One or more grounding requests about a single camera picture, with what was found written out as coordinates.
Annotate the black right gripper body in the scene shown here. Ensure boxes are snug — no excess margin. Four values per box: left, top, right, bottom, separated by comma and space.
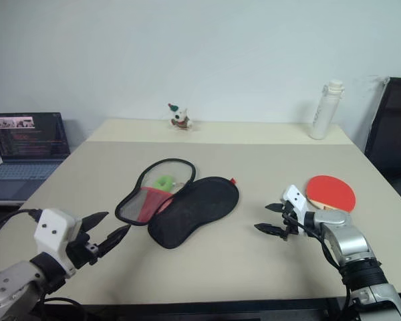
280, 201, 302, 240

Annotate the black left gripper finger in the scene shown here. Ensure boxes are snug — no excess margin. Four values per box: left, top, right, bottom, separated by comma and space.
98, 224, 132, 258
81, 211, 110, 232

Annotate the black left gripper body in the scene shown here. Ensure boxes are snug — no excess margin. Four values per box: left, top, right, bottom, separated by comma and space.
65, 229, 100, 270

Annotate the red table tennis paddle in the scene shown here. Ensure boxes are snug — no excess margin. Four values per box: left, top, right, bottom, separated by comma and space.
304, 175, 358, 213

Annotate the red black paddle case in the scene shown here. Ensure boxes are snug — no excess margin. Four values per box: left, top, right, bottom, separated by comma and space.
115, 158, 241, 250

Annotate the open blue laptop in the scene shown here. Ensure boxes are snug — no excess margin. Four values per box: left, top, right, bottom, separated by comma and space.
0, 112, 71, 201

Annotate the white water bottle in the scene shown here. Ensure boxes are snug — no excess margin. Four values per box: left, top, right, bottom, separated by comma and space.
309, 79, 346, 140

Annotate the small white plush dog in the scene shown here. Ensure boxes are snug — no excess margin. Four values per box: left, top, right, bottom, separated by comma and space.
167, 103, 194, 132

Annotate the black office chair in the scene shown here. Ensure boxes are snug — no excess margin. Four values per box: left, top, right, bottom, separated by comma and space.
364, 76, 401, 212

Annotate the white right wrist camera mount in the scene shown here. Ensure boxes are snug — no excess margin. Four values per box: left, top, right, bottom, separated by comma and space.
280, 185, 310, 232

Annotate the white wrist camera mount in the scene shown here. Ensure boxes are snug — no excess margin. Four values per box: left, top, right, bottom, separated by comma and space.
33, 209, 83, 272
280, 185, 310, 232

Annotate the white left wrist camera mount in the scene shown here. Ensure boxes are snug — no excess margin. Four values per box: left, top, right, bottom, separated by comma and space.
33, 209, 83, 272

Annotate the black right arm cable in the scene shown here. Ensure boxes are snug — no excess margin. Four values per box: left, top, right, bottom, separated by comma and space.
282, 212, 355, 321

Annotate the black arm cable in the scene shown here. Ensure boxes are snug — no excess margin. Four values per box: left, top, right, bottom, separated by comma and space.
0, 209, 88, 321
282, 212, 355, 321

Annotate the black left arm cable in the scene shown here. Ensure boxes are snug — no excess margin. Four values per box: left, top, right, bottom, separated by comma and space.
0, 209, 88, 321

